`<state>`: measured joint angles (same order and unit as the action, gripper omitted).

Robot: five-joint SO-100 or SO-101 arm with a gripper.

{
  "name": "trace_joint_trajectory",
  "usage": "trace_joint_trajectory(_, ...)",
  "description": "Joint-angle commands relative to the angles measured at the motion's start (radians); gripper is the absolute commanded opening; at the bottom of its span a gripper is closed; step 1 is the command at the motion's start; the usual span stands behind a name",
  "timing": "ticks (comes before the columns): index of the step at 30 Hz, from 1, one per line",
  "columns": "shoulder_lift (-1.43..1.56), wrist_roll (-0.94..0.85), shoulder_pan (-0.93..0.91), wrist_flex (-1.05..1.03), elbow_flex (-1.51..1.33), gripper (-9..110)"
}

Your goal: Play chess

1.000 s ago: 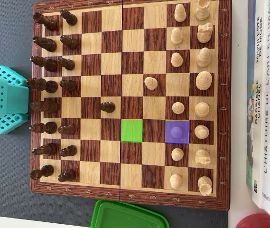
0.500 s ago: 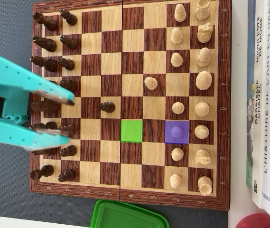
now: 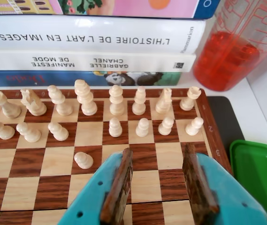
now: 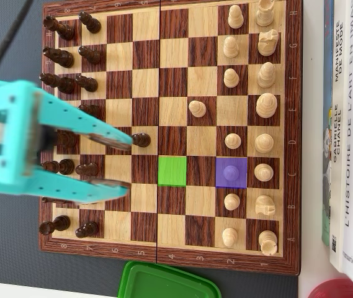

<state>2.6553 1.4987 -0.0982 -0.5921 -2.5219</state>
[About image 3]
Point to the white art history book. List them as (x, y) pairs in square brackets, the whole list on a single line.
[(88, 30)]

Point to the white Gabrielle Chanel book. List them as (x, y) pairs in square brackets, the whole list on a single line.
[(147, 62)]

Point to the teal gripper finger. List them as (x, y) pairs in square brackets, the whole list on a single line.
[(217, 194), (100, 192)]

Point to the light wooden bishop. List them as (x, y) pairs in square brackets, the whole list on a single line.
[(139, 103), (61, 105)]

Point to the light wooden king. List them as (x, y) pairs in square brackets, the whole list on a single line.
[(86, 100)]

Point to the wooden folding chessboard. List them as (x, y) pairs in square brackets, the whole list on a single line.
[(53, 164)]

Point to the green plastic tray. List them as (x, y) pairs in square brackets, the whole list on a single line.
[(260, 175)]

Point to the light wooden pawn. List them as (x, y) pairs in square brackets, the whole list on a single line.
[(3, 131), (30, 134), (59, 132), (193, 127), (84, 161), (142, 129), (165, 127), (115, 129)]

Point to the dark grey table mat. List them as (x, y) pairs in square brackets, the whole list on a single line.
[(224, 117)]

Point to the light wooden queen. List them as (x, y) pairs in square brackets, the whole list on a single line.
[(116, 103)]

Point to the red transparent measuring cup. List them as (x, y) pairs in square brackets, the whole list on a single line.
[(227, 58)]

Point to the light wooden knight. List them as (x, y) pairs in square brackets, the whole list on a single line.
[(163, 103), (35, 105)]

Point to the blue panda picture book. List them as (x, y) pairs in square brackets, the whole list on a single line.
[(65, 79)]

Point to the pink illustrated book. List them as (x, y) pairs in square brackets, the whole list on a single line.
[(128, 8)]

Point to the light wooden rook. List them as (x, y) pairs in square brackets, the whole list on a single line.
[(9, 109), (188, 100)]

